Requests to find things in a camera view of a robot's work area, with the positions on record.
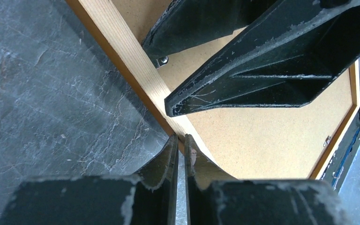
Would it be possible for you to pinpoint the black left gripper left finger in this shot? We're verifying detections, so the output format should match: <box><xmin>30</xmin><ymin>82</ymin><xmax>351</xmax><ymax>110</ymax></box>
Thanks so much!
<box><xmin>0</xmin><ymin>135</ymin><xmax>179</xmax><ymax>225</ymax></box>

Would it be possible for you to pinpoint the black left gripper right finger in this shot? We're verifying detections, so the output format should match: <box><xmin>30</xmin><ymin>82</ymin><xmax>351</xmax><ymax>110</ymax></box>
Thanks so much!
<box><xmin>184</xmin><ymin>134</ymin><xmax>351</xmax><ymax>225</ymax></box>

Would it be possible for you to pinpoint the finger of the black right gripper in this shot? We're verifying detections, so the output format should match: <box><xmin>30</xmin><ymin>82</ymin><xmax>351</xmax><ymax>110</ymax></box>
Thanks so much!
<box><xmin>142</xmin><ymin>0</ymin><xmax>274</xmax><ymax>59</ymax></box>
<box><xmin>165</xmin><ymin>0</ymin><xmax>360</xmax><ymax>117</ymax></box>

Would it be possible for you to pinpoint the plant window photo print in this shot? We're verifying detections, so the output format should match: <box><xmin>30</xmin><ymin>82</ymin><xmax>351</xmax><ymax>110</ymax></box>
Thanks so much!
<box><xmin>135</xmin><ymin>29</ymin><xmax>360</xmax><ymax>179</ymax></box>

